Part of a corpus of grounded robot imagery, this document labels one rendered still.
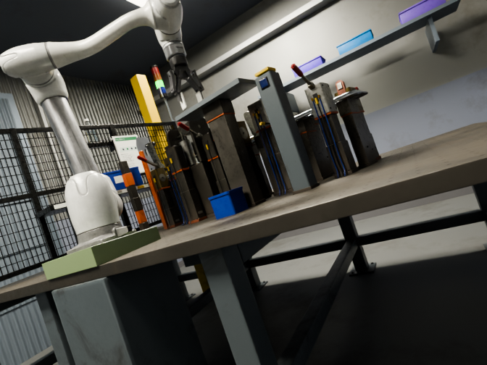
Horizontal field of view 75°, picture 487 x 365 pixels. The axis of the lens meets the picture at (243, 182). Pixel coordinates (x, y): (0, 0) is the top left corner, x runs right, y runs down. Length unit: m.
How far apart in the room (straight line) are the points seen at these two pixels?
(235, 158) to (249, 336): 0.67
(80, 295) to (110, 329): 0.16
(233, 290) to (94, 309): 0.51
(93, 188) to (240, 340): 0.72
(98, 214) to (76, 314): 0.34
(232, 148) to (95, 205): 0.55
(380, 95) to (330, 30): 0.92
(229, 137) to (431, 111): 2.77
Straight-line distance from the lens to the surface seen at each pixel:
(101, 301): 1.16
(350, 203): 0.66
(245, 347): 0.94
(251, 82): 1.28
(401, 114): 3.76
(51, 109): 1.60
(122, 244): 1.19
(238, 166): 1.28
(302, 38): 4.08
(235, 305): 0.89
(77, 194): 1.26
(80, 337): 1.32
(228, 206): 1.19
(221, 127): 1.31
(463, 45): 3.87
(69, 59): 1.52
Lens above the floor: 0.78
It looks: 1 degrees up
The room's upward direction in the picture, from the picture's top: 19 degrees counter-clockwise
